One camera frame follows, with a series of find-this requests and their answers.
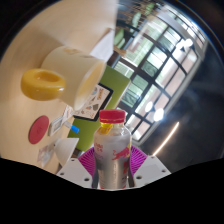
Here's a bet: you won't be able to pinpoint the red-capped silver drink bottle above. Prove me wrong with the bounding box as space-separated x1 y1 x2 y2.
90 109 135 191

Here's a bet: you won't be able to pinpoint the curved linear ceiling light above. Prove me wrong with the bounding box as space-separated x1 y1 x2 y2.
151 121 181 158

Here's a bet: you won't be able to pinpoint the group of pendant lamps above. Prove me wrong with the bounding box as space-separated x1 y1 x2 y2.
143 36 196 123

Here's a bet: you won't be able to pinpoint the yellow-handled cream mug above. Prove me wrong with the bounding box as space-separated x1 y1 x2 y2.
20 44 108 112

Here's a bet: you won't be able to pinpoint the blue-capped white tube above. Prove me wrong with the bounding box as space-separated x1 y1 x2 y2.
63 120 81 134

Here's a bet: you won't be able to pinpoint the sticker-covered black tablet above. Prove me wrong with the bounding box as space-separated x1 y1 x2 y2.
71 82 115 122

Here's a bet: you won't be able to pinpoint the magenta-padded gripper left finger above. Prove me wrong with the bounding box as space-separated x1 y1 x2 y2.
55 146 100 190

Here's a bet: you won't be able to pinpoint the small white napkin packet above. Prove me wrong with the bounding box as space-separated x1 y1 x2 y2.
36 142 56 168

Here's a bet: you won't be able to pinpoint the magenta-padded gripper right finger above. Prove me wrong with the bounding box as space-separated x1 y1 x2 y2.
127 145 172 189

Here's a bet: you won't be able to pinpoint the green upholstered bench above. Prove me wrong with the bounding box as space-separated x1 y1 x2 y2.
67 64 132 153

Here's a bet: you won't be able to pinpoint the group of green-seated wooden chairs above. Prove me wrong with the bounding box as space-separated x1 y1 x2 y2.
113 1 158 51

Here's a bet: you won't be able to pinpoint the flat round red coaster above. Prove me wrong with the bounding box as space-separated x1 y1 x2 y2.
28 115 50 145

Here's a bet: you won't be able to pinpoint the white paper sheets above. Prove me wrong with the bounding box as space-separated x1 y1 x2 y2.
89 29 116 63

